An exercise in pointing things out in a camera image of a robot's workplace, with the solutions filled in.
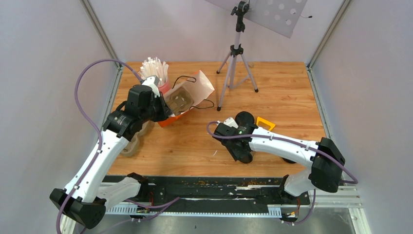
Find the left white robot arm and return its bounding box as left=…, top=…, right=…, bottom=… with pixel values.
left=50, top=84, right=172, bottom=229

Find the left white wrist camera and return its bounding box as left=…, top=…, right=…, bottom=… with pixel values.
left=142, top=76, right=160, bottom=98

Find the silver camera tripod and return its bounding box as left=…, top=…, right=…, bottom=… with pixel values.
left=216, top=0, right=259, bottom=112

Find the yellow triangular plastic bracket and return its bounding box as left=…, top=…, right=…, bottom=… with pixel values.
left=256, top=117, right=276, bottom=131

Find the grey pulp cup carrier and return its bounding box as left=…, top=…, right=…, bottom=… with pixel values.
left=120, top=121, right=153, bottom=157

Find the grey perforated panel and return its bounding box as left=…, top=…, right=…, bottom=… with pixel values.
left=209, top=0, right=307, bottom=38

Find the orange paper bag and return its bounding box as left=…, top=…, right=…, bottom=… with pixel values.
left=158, top=70, right=215, bottom=128

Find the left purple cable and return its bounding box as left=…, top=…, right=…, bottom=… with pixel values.
left=55, top=59, right=143, bottom=234

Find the bundle of white straws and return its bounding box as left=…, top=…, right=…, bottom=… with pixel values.
left=138, top=57, right=169, bottom=85

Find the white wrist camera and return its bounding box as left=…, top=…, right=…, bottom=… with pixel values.
left=223, top=117, right=238, bottom=128
left=142, top=76, right=160, bottom=98

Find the pink translucent straw holder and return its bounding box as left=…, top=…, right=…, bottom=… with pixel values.
left=157, top=79, right=171, bottom=95

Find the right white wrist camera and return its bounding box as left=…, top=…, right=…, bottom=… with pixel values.
left=223, top=117, right=238, bottom=128

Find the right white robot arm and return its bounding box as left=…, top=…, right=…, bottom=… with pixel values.
left=211, top=121, right=345, bottom=204

